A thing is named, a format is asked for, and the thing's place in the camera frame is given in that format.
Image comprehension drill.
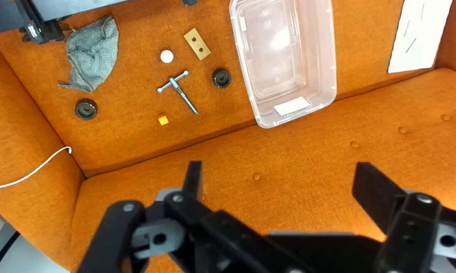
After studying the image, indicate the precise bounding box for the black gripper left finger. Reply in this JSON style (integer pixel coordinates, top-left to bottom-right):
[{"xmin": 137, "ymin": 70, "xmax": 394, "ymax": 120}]
[{"xmin": 78, "ymin": 161, "xmax": 310, "ymax": 273}]

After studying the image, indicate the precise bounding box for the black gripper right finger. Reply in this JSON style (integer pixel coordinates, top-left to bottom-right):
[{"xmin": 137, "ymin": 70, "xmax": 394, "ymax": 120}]
[{"xmin": 351, "ymin": 161, "xmax": 456, "ymax": 273}]

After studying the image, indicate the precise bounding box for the wooden block with two holes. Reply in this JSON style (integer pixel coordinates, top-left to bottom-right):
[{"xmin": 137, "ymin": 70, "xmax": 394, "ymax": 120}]
[{"xmin": 183, "ymin": 27, "xmax": 213, "ymax": 62}]

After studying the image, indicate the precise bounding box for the orange fabric sofa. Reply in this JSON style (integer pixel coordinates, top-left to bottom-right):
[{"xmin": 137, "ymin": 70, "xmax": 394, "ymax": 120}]
[{"xmin": 0, "ymin": 0, "xmax": 456, "ymax": 273}]

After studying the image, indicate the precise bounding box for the metal T-shaped tool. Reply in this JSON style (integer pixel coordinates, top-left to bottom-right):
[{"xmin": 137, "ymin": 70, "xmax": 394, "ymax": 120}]
[{"xmin": 155, "ymin": 68, "xmax": 201, "ymax": 117}]

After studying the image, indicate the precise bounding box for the small white ball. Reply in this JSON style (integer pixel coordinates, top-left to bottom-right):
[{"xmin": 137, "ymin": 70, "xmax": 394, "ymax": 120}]
[{"xmin": 158, "ymin": 48, "xmax": 177, "ymax": 65}]

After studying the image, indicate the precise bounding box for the clear plastic bin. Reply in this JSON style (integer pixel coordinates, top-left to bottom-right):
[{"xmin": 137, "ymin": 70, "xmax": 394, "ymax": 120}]
[{"xmin": 228, "ymin": 0, "xmax": 339, "ymax": 130}]

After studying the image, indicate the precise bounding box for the white paper sheet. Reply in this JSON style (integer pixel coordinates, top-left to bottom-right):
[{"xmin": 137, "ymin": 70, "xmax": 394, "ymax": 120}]
[{"xmin": 386, "ymin": 0, "xmax": 455, "ymax": 76}]

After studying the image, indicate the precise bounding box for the gray crumpled cloth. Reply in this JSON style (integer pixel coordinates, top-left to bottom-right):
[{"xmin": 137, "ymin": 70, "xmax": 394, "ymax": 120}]
[{"xmin": 58, "ymin": 14, "xmax": 120, "ymax": 95}]

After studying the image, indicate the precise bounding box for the black rubber ring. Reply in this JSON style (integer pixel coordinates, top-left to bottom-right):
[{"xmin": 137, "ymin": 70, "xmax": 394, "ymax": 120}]
[
  {"xmin": 75, "ymin": 97, "xmax": 99, "ymax": 121},
  {"xmin": 212, "ymin": 67, "xmax": 233, "ymax": 89}
]

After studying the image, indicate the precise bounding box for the white cable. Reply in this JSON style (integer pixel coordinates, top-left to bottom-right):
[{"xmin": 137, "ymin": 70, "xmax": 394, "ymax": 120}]
[{"xmin": 0, "ymin": 144, "xmax": 75, "ymax": 193}]

